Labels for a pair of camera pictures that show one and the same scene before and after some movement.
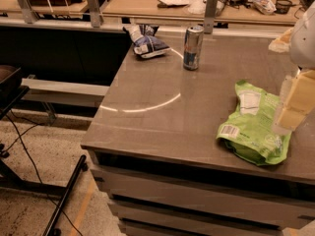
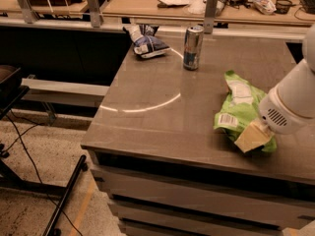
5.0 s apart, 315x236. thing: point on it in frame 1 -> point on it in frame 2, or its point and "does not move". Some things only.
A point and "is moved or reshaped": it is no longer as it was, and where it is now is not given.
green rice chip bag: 248,133 is moved or reshaped
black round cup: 283,6 does not move
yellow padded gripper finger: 296,100 -> 256,135
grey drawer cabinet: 155,150 does not move
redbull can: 192,47 does not move
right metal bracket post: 210,12 does not move
